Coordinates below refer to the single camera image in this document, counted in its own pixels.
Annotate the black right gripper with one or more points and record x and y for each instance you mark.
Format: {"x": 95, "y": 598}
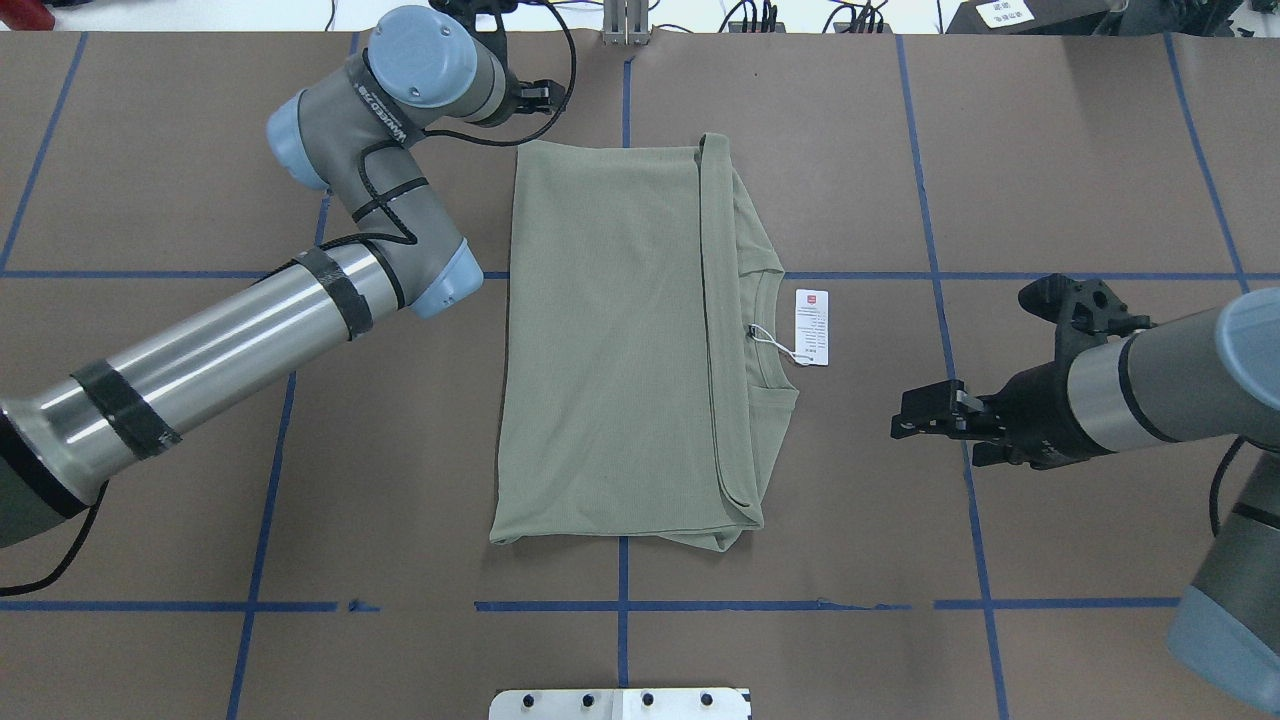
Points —
{"x": 1035, "y": 403}

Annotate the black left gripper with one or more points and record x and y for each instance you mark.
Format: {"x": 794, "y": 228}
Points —
{"x": 537, "y": 96}

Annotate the olive green long-sleeve shirt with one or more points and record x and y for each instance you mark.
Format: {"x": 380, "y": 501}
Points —
{"x": 644, "y": 395}

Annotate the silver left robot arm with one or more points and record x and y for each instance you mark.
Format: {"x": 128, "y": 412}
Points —
{"x": 350, "y": 134}

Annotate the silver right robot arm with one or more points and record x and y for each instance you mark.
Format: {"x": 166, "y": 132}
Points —
{"x": 1119, "y": 382}

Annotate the white paper hang tag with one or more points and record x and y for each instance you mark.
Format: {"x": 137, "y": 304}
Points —
{"x": 811, "y": 327}

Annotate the black box with label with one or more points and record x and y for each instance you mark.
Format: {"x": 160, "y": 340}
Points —
{"x": 1047, "y": 18}

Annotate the red water bottle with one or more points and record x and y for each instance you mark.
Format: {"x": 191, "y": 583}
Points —
{"x": 26, "y": 15}

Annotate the aluminium frame post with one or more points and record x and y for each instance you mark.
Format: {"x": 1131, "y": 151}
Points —
{"x": 626, "y": 22}

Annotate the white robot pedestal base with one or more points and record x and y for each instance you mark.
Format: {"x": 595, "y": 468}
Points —
{"x": 623, "y": 703}

